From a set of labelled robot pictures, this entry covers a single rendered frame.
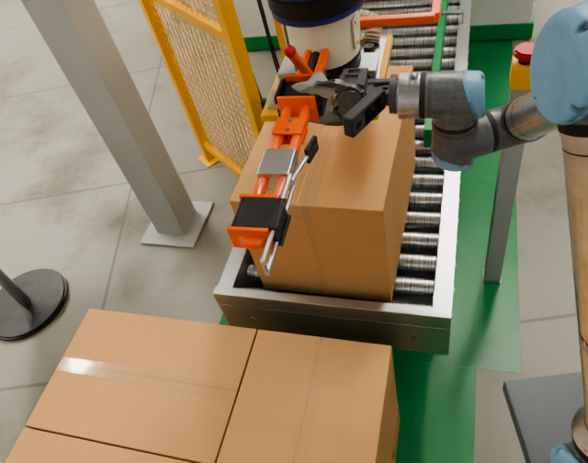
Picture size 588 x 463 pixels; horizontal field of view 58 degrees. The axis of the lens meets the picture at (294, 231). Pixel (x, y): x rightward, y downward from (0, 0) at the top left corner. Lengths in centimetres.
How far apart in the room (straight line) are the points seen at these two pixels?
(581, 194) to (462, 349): 151
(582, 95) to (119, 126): 192
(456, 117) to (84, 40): 141
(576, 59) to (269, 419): 115
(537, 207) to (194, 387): 171
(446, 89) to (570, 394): 67
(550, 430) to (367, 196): 63
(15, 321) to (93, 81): 122
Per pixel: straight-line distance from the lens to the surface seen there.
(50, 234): 313
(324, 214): 131
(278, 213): 88
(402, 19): 136
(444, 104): 107
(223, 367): 157
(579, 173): 66
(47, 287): 284
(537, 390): 126
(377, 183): 133
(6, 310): 288
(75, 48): 213
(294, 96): 111
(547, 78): 65
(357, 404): 145
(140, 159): 238
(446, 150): 115
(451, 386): 206
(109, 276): 273
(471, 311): 222
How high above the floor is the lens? 188
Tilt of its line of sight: 48 degrees down
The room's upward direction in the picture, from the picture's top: 16 degrees counter-clockwise
